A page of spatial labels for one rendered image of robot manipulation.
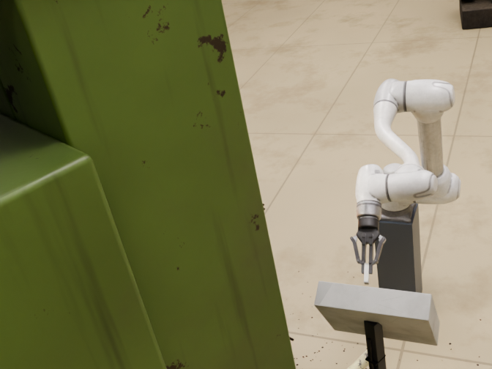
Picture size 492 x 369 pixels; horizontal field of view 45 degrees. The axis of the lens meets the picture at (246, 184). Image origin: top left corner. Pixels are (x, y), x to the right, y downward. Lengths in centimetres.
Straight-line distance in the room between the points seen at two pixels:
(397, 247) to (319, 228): 109
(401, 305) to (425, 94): 107
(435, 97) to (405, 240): 90
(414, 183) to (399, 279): 126
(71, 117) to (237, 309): 73
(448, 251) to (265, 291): 237
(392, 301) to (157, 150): 87
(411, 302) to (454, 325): 164
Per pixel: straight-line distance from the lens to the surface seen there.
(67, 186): 111
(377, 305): 184
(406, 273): 334
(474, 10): 767
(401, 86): 265
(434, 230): 411
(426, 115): 266
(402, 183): 220
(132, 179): 130
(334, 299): 187
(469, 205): 436
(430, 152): 286
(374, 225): 221
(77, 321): 123
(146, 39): 126
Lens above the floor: 242
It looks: 30 degrees down
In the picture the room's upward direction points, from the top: 12 degrees counter-clockwise
